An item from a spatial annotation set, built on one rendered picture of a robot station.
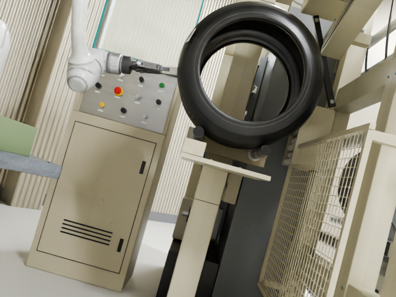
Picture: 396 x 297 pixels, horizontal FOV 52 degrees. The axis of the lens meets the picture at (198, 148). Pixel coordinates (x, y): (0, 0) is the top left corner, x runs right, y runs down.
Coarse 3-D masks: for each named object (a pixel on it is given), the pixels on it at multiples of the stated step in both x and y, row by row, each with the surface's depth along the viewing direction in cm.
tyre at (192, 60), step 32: (224, 32) 190; (256, 32) 190; (288, 32) 163; (192, 64) 161; (288, 64) 190; (320, 64) 163; (192, 96) 161; (288, 96) 189; (320, 96) 167; (224, 128) 160; (256, 128) 160; (288, 128) 162
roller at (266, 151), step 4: (256, 148) 181; (260, 148) 164; (264, 148) 162; (268, 148) 162; (252, 152) 188; (256, 152) 174; (260, 152) 164; (264, 152) 162; (268, 152) 162; (252, 156) 190; (256, 156) 179; (260, 156) 171; (264, 156) 166
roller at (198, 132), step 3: (198, 126) 163; (195, 129) 163; (198, 129) 163; (201, 129) 163; (195, 132) 163; (198, 132) 163; (201, 132) 163; (195, 135) 163; (198, 135) 163; (201, 135) 163; (195, 138) 174; (198, 138) 170; (201, 138) 174
